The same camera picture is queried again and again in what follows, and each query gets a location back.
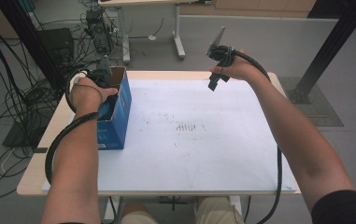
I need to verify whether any right hand-held gripper cable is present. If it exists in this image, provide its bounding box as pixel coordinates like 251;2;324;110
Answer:
217;46;284;224

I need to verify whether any person's right hand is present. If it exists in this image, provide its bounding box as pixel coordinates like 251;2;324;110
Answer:
208;48;262;83

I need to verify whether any person in beige clothes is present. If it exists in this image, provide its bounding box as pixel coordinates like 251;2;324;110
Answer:
121;196;246;224

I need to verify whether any black floor plate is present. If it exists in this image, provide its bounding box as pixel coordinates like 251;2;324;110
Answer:
2;114;52;149

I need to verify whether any black metal post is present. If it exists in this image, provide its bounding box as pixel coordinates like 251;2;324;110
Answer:
0;0;68;94
288;0;356;105

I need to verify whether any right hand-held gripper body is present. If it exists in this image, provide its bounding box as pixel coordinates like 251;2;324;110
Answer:
206;25;239;68

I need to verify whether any black shirt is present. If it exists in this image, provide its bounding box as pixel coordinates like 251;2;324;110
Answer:
310;189;356;224

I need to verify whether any white table mat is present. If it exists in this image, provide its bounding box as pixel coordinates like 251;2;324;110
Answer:
42;78;298;193

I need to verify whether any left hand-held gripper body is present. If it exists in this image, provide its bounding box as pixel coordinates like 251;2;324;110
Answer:
83;54;114;90

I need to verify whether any person's left hand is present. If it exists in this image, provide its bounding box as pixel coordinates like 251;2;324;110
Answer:
69;76;119;119

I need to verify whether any black computer case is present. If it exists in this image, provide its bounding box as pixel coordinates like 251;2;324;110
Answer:
37;27;76;63

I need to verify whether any white-legged desk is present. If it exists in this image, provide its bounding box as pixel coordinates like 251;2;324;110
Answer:
97;0;211;65

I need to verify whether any blue cardboard box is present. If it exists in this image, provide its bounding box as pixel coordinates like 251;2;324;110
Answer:
96;65;133;151

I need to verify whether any light wooden table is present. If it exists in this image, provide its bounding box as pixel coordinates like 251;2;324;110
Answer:
16;70;302;224

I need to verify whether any grey device on stand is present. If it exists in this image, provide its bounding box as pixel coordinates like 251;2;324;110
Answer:
83;7;115;54

